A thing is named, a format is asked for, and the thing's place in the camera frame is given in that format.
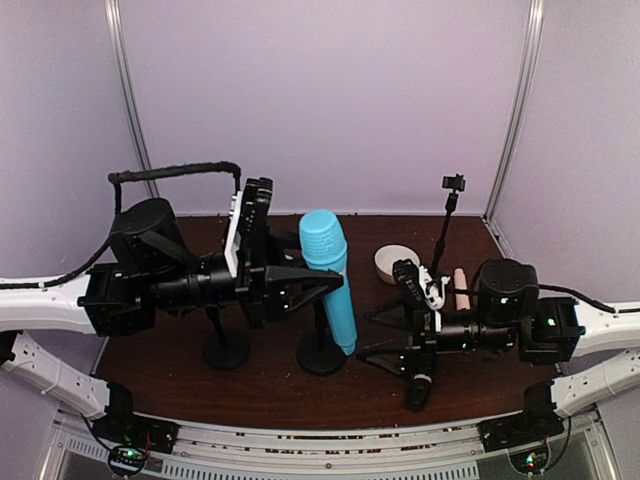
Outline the black handheld microphone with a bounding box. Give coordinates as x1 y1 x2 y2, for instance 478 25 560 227
405 374 432 412

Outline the blue toy microphone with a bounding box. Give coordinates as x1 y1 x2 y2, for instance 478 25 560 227
299 210 358 356

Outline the short black microphone stand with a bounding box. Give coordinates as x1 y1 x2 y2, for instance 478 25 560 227
202 307 251 371

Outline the tall black microphone stand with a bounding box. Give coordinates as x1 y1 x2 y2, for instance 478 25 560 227
296 270 346 377

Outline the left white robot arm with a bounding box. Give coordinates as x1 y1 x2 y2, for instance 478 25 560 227
1 193 344 421

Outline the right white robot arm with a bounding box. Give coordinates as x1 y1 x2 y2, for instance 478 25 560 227
356 258 639 412

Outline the thin black stand with clip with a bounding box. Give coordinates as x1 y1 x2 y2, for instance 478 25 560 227
428 174 466 280

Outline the white bowl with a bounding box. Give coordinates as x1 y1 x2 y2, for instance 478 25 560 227
374 244 420 285

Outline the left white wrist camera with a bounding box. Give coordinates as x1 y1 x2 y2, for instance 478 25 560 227
223 190 243 278

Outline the front aluminium rail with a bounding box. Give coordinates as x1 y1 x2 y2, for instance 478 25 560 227
35 406 622 479

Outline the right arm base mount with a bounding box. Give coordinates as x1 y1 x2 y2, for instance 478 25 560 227
478 381 565 478

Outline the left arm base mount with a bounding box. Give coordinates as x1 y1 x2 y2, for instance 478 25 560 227
83 382 179 479

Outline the left aluminium frame post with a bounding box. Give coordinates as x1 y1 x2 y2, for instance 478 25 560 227
104 0 152 171

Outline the aluminium frame post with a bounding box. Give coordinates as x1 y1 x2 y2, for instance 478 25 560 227
482 0 546 224
104 0 152 171

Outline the right aluminium frame post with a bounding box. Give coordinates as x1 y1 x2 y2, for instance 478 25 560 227
482 0 546 224

